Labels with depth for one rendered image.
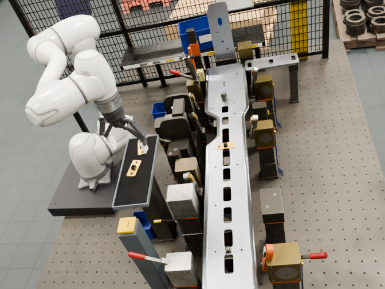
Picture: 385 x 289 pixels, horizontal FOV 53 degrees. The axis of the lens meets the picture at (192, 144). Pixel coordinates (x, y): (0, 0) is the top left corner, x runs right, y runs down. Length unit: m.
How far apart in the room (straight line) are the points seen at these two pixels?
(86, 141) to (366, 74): 2.62
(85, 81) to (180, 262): 0.67
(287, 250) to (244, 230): 0.20
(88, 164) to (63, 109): 0.88
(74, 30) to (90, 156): 0.64
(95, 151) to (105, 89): 0.82
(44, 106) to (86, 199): 0.99
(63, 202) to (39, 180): 1.49
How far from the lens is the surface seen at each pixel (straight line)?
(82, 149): 2.03
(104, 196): 2.09
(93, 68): 1.23
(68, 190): 2.23
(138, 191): 1.47
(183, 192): 1.48
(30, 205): 3.50
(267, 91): 2.05
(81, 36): 1.79
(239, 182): 1.60
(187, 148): 1.68
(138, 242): 1.42
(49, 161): 3.78
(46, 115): 1.23
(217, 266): 1.41
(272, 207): 1.47
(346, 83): 2.54
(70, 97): 1.23
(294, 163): 2.05
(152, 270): 1.60
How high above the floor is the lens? 2.22
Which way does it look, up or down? 43 degrees down
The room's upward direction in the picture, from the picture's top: 17 degrees counter-clockwise
